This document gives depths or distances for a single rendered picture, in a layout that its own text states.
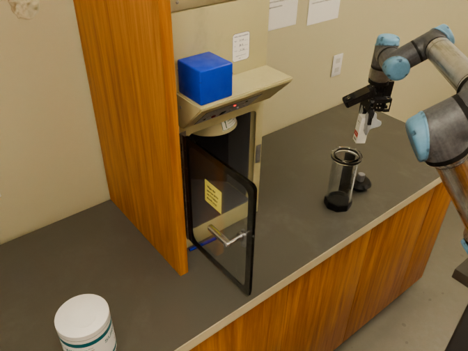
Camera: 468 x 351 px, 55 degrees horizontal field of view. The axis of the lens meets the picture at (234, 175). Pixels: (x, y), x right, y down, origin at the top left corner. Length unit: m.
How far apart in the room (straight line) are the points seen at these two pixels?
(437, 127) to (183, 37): 0.65
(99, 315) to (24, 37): 0.81
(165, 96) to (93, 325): 0.58
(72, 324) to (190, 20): 0.79
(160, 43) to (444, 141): 0.71
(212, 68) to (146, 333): 0.74
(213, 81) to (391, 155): 1.18
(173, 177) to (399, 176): 1.09
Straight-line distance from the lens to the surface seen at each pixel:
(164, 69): 1.05
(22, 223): 1.73
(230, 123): 1.40
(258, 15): 1.30
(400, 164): 2.06
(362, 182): 1.83
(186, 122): 1.19
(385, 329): 2.61
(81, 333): 1.18
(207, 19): 1.19
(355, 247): 1.80
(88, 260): 1.55
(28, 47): 1.48
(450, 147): 1.21
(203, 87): 1.10
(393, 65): 1.50
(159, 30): 1.02
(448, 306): 2.84
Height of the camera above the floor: 2.01
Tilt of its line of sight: 36 degrees down
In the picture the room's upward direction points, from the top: 1 degrees clockwise
